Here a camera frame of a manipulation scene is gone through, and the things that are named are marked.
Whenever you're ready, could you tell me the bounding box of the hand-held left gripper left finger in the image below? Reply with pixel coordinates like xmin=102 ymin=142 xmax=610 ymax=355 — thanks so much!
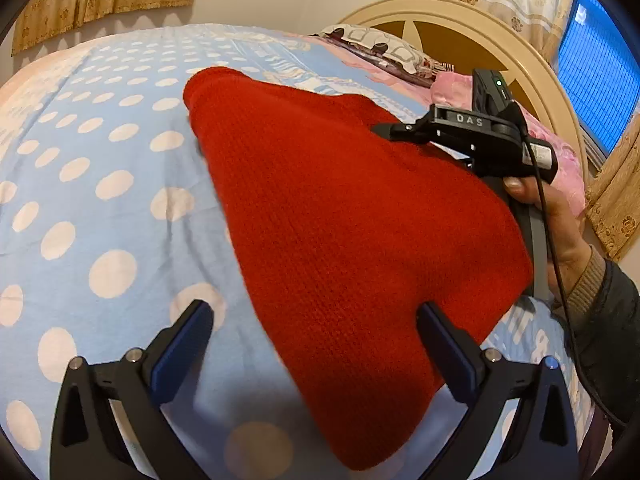
xmin=47 ymin=299 xmax=216 ymax=480

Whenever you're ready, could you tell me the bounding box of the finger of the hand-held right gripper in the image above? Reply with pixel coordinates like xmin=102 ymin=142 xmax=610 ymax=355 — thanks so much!
xmin=371 ymin=110 xmax=436 ymax=147

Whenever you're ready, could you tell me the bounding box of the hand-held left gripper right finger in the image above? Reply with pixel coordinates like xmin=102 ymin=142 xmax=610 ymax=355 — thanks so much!
xmin=416 ymin=301 xmax=581 ymax=480

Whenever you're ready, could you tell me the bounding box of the red knitted sweater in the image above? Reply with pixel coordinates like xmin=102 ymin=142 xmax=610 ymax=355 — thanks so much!
xmin=182 ymin=66 xmax=535 ymax=472

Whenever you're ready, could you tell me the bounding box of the person's right forearm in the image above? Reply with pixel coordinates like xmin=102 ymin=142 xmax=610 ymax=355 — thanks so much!
xmin=550 ymin=245 xmax=640 ymax=441

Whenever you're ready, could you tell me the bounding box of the person's right hand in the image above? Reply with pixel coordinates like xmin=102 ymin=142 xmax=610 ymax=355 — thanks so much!
xmin=502 ymin=175 xmax=593 ymax=311

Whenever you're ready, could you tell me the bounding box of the pink floral quilt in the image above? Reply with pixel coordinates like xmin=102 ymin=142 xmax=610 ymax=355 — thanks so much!
xmin=430 ymin=71 xmax=587 ymax=217

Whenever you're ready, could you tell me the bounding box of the patterned pillow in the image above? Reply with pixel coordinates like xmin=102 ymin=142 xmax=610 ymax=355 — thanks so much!
xmin=320 ymin=25 xmax=457 ymax=87

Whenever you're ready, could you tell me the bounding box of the cream wooden headboard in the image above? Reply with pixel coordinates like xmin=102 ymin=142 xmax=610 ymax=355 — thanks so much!
xmin=340 ymin=0 xmax=591 ymax=171

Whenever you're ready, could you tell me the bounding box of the window with blue screen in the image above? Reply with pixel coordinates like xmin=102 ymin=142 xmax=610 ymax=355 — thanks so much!
xmin=552 ymin=0 xmax=640 ymax=161

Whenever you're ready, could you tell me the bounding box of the blue polka-dot bed sheet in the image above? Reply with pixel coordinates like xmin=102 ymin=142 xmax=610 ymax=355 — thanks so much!
xmin=0 ymin=22 xmax=601 ymax=480

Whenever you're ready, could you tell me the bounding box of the black cable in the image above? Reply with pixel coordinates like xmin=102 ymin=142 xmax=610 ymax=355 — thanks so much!
xmin=515 ymin=115 xmax=621 ymax=431

